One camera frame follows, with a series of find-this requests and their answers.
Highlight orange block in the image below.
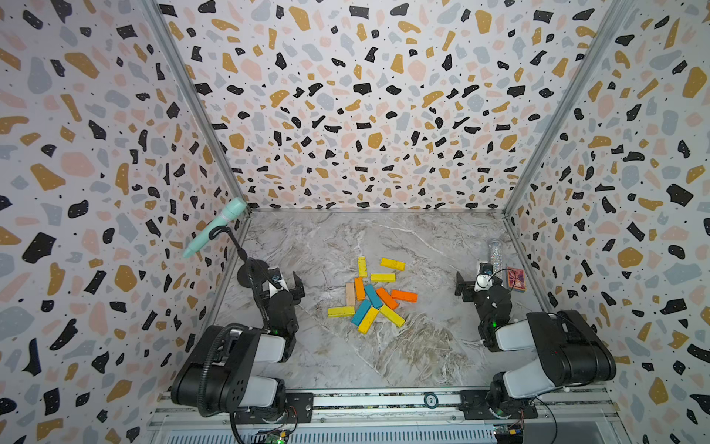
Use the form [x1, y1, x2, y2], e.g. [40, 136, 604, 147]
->
[391, 290, 418, 303]

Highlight orange block diagonal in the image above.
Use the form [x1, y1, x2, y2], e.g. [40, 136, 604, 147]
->
[376, 288, 399, 310]

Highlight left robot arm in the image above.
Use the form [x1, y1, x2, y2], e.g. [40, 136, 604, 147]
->
[170, 268, 305, 424]

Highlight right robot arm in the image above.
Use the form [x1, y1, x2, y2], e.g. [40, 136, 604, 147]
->
[455, 273, 617, 418]

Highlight red playing card box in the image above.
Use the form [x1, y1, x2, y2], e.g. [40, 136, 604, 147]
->
[507, 268, 527, 292]

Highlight black microphone stand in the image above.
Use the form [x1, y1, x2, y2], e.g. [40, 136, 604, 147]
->
[214, 227, 268, 292]

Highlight glitter filled clear tube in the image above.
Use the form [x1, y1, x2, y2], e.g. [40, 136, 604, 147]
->
[488, 239, 505, 274]

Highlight beige wooden block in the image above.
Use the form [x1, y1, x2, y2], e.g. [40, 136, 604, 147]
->
[346, 282, 357, 307]

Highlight orange block vertical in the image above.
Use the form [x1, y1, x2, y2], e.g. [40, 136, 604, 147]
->
[354, 277, 366, 302]

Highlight teal block lower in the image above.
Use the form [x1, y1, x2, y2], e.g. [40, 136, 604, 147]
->
[351, 300, 372, 326]

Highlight teal block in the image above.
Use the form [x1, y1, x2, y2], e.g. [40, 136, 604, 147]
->
[351, 300, 372, 326]
[364, 284, 384, 310]

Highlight yellow block top vertical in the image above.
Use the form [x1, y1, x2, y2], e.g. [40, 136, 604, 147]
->
[357, 256, 368, 279]

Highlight teal block upper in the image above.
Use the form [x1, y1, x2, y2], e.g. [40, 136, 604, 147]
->
[364, 284, 384, 310]

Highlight yellow block bottom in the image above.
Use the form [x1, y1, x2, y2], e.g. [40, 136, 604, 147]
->
[358, 307, 379, 335]

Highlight mint green microphone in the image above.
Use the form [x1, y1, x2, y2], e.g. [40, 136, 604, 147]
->
[182, 197, 247, 258]

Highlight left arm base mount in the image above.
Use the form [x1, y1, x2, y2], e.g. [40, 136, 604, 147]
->
[235, 391, 314, 428]

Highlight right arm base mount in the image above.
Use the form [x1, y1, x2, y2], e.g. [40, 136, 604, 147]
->
[460, 390, 538, 420]

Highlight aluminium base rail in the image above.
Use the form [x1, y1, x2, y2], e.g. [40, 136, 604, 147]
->
[148, 385, 630, 443]

